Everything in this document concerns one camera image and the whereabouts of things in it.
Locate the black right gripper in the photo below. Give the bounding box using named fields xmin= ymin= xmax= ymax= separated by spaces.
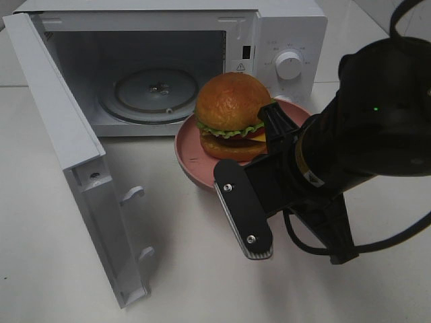
xmin=243 ymin=102 xmax=358 ymax=264

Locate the toy hamburger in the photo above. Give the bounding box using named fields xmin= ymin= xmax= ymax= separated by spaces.
xmin=195 ymin=72 xmax=275 ymax=162

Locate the white microwave door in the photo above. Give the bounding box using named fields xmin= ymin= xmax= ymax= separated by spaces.
xmin=3 ymin=13 xmax=154 ymax=308

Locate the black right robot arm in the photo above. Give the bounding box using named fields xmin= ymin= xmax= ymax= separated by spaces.
xmin=240 ymin=37 xmax=430 ymax=264

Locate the white upper power knob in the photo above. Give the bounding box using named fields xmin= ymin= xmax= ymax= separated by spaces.
xmin=275 ymin=48 xmax=303 ymax=80

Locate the white warning label sticker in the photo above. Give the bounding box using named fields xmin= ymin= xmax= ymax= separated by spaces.
xmin=230 ymin=59 xmax=250 ymax=73

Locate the glass microwave turntable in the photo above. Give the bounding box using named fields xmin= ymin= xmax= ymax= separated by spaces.
xmin=98 ymin=67 xmax=199 ymax=124

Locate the white microwave oven body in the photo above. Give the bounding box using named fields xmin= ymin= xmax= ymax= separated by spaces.
xmin=12 ymin=1 xmax=327 ymax=137

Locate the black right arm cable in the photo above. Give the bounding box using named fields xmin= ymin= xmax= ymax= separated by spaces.
xmin=282 ymin=0 xmax=431 ymax=256

